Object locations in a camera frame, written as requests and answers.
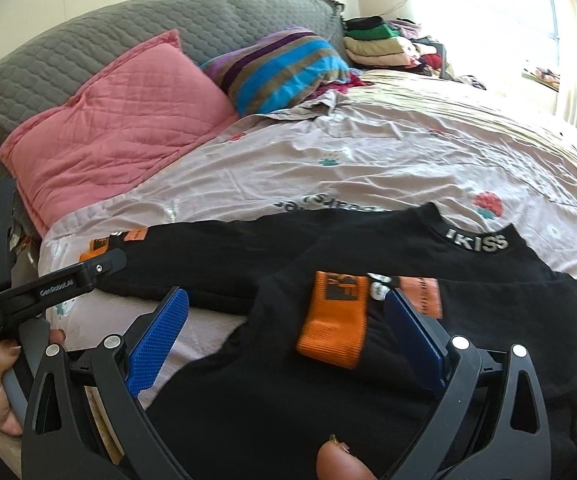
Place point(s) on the magenta cloth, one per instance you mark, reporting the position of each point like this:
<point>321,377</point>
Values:
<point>341,85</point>

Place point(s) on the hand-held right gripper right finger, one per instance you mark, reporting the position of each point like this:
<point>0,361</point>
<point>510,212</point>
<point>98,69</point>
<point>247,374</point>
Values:
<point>416,342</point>

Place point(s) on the strawberry printed bed sheet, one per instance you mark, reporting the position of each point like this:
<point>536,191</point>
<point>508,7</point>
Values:
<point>368,160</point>

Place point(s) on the striped pillow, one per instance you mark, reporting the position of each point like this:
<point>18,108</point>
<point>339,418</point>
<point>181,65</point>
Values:
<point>278,70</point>

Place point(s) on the person's right hand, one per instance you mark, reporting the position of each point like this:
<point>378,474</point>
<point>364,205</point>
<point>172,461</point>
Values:
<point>343,462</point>

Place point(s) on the pile of clothes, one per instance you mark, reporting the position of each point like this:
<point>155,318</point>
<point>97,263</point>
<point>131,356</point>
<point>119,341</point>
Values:
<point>388,45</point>

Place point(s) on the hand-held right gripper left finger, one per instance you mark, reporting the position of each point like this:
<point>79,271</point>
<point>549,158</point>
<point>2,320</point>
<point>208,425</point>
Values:
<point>156,340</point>

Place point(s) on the colourful cloth on sill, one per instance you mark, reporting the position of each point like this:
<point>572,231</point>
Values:
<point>543,79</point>

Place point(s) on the pink quilted blanket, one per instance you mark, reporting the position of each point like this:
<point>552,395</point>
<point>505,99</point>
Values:
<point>118,125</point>

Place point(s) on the black shirt with orange patches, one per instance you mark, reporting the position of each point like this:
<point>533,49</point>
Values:
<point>278,410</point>

